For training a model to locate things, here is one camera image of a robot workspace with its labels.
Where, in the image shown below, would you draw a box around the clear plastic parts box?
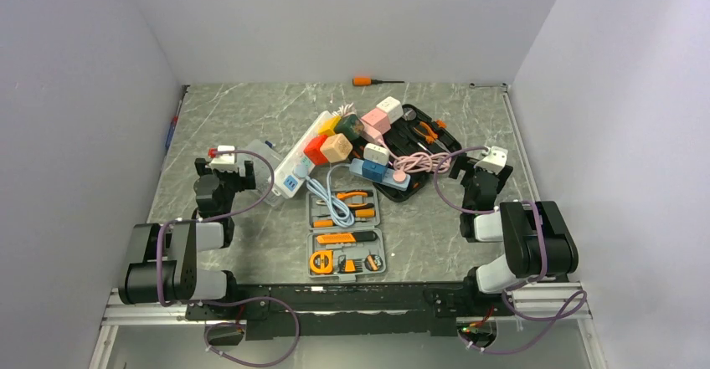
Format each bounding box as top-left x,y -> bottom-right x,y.
236,139 -> 285,208

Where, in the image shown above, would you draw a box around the white long power strip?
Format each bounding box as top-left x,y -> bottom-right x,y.
271,110 -> 335,199

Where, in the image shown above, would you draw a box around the black tool case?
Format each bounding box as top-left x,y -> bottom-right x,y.
375,104 -> 461,202

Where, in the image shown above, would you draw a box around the light blue power strip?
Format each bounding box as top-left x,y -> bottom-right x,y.
348,158 -> 411,191

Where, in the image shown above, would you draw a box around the light blue cable with plug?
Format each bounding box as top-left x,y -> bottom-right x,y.
306,162 -> 356,229

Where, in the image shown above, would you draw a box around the grey tool case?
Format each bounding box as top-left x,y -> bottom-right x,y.
306,186 -> 388,283

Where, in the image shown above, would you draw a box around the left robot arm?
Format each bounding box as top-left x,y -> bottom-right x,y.
118,158 -> 256,319

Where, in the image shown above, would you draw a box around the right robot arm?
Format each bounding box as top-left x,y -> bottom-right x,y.
449,156 -> 579,315

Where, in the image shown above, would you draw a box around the blue cube socket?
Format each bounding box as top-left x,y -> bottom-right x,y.
361,160 -> 387,183

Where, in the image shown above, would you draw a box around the red cube socket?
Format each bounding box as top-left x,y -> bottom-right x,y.
304,134 -> 328,166

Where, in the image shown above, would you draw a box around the white cube socket small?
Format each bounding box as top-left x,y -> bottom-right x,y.
363,143 -> 390,166

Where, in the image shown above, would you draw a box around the white cube socket top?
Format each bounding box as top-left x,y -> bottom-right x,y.
376,96 -> 404,124

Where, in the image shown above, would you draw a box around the pink cube socket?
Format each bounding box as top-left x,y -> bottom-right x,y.
361,108 -> 391,134

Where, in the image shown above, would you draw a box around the yellow cube socket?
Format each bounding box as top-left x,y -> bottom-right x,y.
317,115 -> 342,137

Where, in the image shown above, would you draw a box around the beige cube socket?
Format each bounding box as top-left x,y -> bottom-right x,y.
320,133 -> 352,163

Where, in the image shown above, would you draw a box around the dark green cube socket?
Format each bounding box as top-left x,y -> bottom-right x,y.
334,114 -> 364,141

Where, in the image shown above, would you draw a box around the orange pliers in black case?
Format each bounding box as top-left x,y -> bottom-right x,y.
413,120 -> 446,147

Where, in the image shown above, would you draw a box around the red blue pen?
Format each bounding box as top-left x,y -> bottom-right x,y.
164,102 -> 182,151

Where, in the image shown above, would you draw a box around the pink power strip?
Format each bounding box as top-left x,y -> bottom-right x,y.
359,123 -> 393,154

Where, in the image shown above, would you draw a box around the orange pliers in grey case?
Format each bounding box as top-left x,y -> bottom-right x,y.
336,190 -> 374,210

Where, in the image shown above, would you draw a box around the orange tape measure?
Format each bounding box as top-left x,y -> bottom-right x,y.
308,249 -> 333,275

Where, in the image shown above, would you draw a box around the orange utility knife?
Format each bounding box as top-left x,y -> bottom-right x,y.
316,231 -> 378,245

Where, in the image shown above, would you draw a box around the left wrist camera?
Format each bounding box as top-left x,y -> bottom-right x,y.
208,145 -> 236,172

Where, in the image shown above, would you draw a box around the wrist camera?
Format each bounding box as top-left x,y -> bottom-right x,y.
208,145 -> 236,172
475,146 -> 508,175

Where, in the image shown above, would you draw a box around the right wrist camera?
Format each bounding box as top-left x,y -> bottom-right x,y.
475,146 -> 508,175

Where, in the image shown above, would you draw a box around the pink coiled cable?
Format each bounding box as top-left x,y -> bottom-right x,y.
392,151 -> 453,177

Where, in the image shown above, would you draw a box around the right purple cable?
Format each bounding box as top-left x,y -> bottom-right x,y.
432,146 -> 588,356

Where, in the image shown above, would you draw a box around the orange handled screwdriver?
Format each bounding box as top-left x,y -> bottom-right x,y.
352,77 -> 404,87

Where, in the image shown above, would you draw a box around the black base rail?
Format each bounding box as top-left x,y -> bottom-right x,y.
185,278 -> 512,341

